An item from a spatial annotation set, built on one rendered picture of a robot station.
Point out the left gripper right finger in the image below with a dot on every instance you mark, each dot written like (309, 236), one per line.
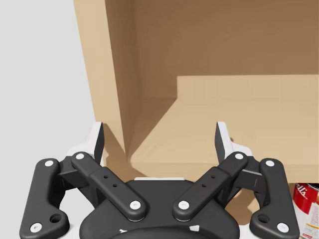
(219, 179)

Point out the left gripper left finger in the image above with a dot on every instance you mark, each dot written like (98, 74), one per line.
(99, 179)

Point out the red and white can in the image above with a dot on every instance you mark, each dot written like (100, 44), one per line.
(306, 211)

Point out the pale wooden shelf unit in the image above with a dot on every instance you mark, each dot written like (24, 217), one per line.
(199, 82)

